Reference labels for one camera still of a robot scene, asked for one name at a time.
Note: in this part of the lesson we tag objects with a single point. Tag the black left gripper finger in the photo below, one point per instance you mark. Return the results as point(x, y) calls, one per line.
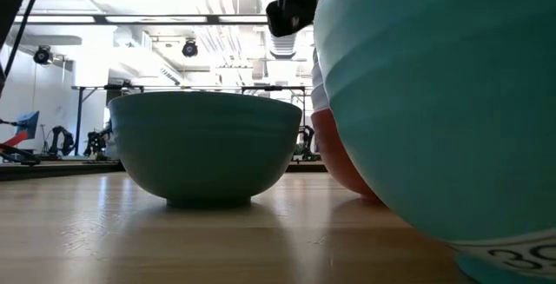
point(289, 19)

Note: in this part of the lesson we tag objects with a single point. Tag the dark green bowl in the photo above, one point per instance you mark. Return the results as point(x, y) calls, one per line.
point(204, 145)

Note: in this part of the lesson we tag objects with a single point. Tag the turquoise bowl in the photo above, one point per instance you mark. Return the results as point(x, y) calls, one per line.
point(434, 101)

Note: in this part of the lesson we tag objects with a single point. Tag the black background robot arm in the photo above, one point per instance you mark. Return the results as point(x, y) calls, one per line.
point(97, 143)
point(61, 140)
point(306, 138)

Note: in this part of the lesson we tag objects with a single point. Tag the red bowl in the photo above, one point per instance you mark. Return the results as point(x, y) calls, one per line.
point(334, 153)

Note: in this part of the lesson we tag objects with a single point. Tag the red background part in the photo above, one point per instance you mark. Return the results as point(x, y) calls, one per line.
point(15, 139)

